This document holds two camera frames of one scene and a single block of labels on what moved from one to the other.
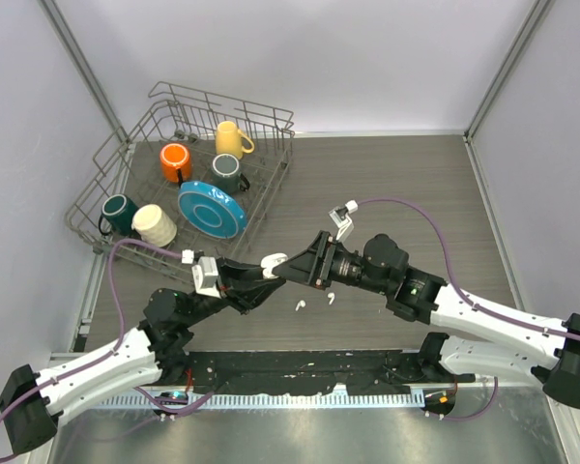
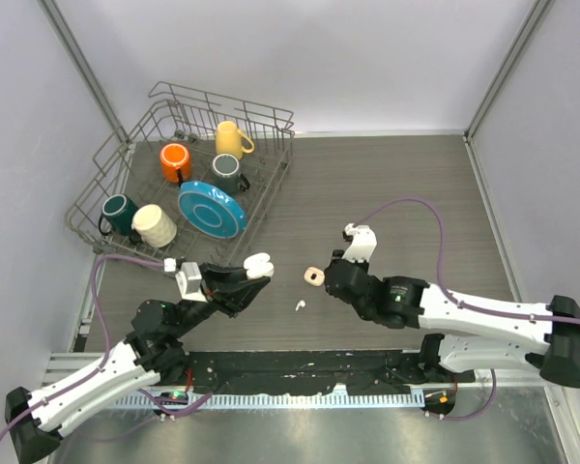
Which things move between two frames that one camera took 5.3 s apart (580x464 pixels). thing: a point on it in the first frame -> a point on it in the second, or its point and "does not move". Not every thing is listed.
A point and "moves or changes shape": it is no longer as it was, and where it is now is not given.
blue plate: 211,210 does not move
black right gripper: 312,266 -> 337,254
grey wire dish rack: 186,181 does not move
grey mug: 226,172 does not move
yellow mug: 229,139 does not move
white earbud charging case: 271,260 moves or changes shape
